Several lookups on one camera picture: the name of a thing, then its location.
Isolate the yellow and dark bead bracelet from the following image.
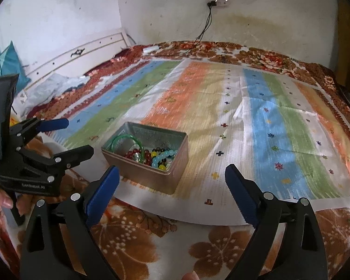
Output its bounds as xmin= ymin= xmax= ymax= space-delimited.
xmin=150 ymin=150 xmax=171 ymax=171

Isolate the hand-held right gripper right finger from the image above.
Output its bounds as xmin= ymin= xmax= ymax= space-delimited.
xmin=224 ymin=164 xmax=329 ymax=280

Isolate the black cable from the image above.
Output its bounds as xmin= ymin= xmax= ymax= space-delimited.
xmin=183 ymin=4 xmax=213 ymax=56

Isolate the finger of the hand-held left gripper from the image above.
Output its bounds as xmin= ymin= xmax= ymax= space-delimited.
xmin=9 ymin=117 xmax=70 ymax=141
xmin=17 ymin=145 xmax=95 ymax=170

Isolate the teal cloth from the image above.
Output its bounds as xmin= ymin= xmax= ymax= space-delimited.
xmin=0 ymin=41 xmax=31 ymax=90

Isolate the silver metal tin box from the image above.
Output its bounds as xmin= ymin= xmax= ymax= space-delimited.
xmin=101 ymin=122 xmax=189 ymax=195

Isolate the red bead bracelet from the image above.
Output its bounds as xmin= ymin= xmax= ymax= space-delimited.
xmin=125 ymin=149 xmax=152 ymax=164

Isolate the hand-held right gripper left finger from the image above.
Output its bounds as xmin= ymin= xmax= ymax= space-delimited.
xmin=19 ymin=165 xmax=121 ymax=280

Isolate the green jade bangle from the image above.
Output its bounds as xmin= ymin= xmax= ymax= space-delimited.
xmin=110 ymin=134 xmax=144 ymax=159

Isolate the person's left hand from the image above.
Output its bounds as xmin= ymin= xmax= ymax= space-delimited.
xmin=0 ymin=185 xmax=16 ymax=234

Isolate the light grey cloth pile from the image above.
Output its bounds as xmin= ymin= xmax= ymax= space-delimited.
xmin=23 ymin=74 xmax=90 ymax=112

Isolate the light blue bead bracelet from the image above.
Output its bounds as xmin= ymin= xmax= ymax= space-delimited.
xmin=152 ymin=149 xmax=178 ymax=168

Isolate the striped patterned mat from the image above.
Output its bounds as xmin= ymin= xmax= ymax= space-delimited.
xmin=47 ymin=58 xmax=350 ymax=227

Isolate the white headboard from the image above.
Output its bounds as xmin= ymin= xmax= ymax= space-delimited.
xmin=16 ymin=28 xmax=129 ymax=105

